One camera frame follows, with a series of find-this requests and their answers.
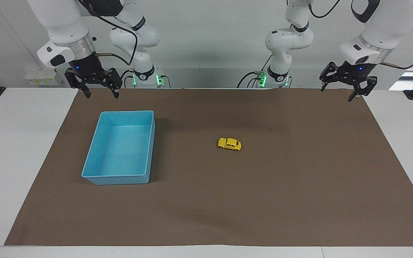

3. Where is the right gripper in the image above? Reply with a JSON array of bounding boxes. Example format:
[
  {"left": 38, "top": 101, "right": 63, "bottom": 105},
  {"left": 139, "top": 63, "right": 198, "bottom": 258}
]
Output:
[{"left": 65, "top": 53, "right": 123, "bottom": 99}]

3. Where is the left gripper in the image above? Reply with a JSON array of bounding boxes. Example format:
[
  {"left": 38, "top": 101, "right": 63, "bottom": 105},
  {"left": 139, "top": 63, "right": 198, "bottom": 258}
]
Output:
[{"left": 319, "top": 61, "right": 378, "bottom": 102}]

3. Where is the yellow toy beetle car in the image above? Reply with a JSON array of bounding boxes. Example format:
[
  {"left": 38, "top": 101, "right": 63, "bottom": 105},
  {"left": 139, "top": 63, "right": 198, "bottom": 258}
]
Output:
[{"left": 217, "top": 138, "right": 242, "bottom": 152}]

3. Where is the blue plastic bin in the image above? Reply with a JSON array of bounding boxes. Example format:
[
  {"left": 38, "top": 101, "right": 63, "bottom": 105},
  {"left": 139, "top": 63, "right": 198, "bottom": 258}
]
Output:
[{"left": 81, "top": 110, "right": 156, "bottom": 186}]

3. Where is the black cable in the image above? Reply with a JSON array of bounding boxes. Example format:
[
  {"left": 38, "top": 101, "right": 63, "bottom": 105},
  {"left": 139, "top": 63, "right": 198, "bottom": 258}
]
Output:
[
  {"left": 237, "top": 54, "right": 274, "bottom": 89},
  {"left": 308, "top": 0, "right": 342, "bottom": 19},
  {"left": 120, "top": 68, "right": 136, "bottom": 89},
  {"left": 77, "top": 0, "right": 138, "bottom": 66},
  {"left": 382, "top": 33, "right": 413, "bottom": 70}
]

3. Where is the white wall socket box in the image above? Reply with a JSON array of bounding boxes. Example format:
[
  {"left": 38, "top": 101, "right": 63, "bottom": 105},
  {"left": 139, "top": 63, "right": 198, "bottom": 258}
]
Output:
[{"left": 25, "top": 70, "right": 62, "bottom": 86}]

